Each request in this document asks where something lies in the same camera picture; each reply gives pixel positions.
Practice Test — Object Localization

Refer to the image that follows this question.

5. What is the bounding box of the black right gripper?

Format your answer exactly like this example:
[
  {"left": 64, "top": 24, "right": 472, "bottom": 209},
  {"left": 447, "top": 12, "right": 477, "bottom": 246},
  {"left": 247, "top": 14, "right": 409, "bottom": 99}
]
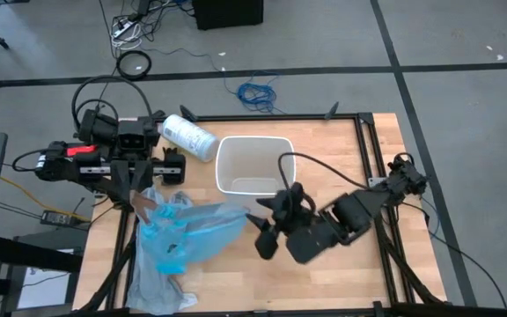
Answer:
[{"left": 246, "top": 182, "right": 341, "bottom": 265}]

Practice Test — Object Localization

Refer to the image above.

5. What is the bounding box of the black computer tower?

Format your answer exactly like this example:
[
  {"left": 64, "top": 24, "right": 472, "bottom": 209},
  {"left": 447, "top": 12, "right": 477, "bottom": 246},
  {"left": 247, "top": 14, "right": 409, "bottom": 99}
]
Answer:
[{"left": 191, "top": 0, "right": 265, "bottom": 31}]

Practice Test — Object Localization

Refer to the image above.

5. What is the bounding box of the black power adapter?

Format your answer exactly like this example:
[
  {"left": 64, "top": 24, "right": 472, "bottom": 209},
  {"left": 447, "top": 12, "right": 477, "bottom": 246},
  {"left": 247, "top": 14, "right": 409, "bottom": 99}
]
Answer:
[{"left": 40, "top": 210, "right": 77, "bottom": 227}]

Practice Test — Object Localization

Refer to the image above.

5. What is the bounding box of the grey plastic shopping bag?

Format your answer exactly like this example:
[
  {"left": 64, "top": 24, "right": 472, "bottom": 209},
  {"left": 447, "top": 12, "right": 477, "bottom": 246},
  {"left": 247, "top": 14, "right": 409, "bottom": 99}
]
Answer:
[{"left": 125, "top": 184, "right": 200, "bottom": 317}]

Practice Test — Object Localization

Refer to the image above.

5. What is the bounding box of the white power strip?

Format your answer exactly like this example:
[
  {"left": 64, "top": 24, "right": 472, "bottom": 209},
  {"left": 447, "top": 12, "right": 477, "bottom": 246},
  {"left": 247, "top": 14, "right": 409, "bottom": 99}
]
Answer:
[{"left": 111, "top": 15, "right": 144, "bottom": 50}]

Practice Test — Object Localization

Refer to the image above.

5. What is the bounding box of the yellow cable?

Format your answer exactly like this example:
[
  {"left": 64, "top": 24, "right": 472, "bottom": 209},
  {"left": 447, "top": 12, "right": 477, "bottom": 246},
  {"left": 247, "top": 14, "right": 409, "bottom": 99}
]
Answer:
[{"left": 0, "top": 175, "right": 92, "bottom": 224}]

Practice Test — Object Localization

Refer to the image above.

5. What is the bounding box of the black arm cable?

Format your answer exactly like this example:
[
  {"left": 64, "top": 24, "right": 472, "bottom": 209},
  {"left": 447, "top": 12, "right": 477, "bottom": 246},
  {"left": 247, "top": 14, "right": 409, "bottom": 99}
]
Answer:
[
  {"left": 278, "top": 152, "right": 371, "bottom": 208},
  {"left": 71, "top": 75, "right": 153, "bottom": 133}
]

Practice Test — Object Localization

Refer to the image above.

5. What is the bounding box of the translucent blue trash bag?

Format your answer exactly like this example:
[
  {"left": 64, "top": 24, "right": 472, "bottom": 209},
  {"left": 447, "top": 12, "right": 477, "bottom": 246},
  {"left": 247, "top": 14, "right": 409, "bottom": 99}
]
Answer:
[{"left": 137, "top": 187, "right": 251, "bottom": 275}]

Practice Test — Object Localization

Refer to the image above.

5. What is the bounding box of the white plastic trash bin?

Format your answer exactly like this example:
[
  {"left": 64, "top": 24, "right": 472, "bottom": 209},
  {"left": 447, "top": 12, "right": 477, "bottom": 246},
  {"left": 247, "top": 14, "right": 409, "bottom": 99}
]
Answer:
[{"left": 214, "top": 135, "right": 298, "bottom": 197}]

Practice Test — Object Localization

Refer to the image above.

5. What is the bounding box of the black coiled cable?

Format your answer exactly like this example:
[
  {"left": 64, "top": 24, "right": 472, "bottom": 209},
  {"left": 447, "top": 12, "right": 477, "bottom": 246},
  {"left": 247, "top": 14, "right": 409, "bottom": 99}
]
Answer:
[{"left": 115, "top": 49, "right": 152, "bottom": 82}]

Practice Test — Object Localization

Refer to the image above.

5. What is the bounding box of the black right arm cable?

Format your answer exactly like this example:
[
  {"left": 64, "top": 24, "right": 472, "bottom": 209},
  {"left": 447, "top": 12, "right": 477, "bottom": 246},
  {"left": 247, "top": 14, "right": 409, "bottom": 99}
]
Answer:
[{"left": 278, "top": 152, "right": 371, "bottom": 208}]

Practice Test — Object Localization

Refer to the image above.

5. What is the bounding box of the white wipes canister green label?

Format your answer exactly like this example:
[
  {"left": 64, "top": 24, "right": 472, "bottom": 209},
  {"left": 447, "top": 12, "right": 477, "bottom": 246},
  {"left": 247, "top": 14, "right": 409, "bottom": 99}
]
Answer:
[{"left": 158, "top": 113, "right": 220, "bottom": 163}]

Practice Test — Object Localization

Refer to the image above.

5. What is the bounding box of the black aluminium table frame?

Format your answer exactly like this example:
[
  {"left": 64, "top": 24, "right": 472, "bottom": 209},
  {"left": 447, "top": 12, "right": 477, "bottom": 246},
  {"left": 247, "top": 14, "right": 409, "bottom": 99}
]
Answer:
[{"left": 77, "top": 101, "right": 448, "bottom": 317}]

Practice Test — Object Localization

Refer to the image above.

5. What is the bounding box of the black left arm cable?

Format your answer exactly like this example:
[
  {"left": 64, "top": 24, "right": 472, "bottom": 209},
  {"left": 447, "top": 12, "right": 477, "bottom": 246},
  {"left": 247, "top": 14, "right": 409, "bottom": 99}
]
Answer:
[{"left": 71, "top": 75, "right": 153, "bottom": 133}]

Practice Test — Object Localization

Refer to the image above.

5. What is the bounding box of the blue coiled cable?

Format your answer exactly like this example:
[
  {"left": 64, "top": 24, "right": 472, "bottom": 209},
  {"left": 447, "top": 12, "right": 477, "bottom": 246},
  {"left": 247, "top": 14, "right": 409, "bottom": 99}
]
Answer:
[{"left": 222, "top": 70, "right": 281, "bottom": 114}]

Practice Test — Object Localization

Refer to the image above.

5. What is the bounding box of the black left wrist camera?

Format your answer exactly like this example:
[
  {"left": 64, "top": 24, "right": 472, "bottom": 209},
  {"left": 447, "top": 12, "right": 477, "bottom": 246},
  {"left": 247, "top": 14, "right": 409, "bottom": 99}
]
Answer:
[{"left": 116, "top": 118, "right": 154, "bottom": 153}]

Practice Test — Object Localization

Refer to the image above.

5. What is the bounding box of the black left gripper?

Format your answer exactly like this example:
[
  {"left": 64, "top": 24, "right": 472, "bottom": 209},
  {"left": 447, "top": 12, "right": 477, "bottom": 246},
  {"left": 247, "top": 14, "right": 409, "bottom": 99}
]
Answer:
[{"left": 66, "top": 144, "right": 187, "bottom": 208}]

